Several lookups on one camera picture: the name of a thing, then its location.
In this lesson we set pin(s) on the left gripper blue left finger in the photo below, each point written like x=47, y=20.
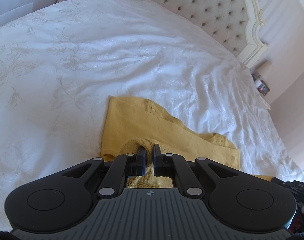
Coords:
x=141, y=161

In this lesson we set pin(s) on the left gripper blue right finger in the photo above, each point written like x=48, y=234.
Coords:
x=157, y=160

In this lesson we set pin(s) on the right bedside items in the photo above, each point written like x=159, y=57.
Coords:
x=260, y=76

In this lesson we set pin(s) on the white embroidered bedspread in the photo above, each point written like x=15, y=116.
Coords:
x=60, y=65

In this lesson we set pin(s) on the cream tufted headboard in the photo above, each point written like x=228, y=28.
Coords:
x=233, y=23

